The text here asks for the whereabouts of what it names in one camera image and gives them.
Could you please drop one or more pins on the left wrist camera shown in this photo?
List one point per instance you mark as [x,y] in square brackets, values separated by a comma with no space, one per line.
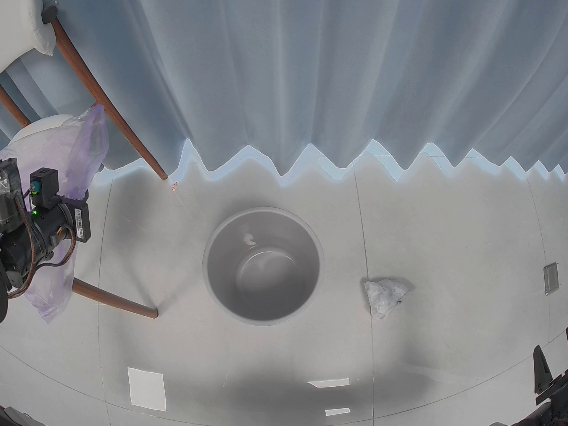
[44,184]

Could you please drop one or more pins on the pale blue curtain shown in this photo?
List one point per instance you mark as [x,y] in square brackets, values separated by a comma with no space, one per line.
[310,60]

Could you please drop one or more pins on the white cushioned wooden chair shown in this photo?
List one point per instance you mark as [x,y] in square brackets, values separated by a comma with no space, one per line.
[17,11]

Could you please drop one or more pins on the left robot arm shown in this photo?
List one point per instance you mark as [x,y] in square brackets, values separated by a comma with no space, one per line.
[11,260]

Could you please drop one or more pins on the crumpled white paper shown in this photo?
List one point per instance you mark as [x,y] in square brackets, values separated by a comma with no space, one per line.
[384,295]

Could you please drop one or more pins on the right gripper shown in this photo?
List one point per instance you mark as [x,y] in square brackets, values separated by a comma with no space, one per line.
[559,393]

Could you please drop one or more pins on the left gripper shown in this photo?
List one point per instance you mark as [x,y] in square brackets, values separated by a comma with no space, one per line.
[53,233]

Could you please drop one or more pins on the purple plastic bag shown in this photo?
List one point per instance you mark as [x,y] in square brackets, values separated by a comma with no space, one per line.
[91,149]

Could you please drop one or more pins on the white trash bin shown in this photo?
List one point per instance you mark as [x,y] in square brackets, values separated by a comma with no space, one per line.
[230,246]

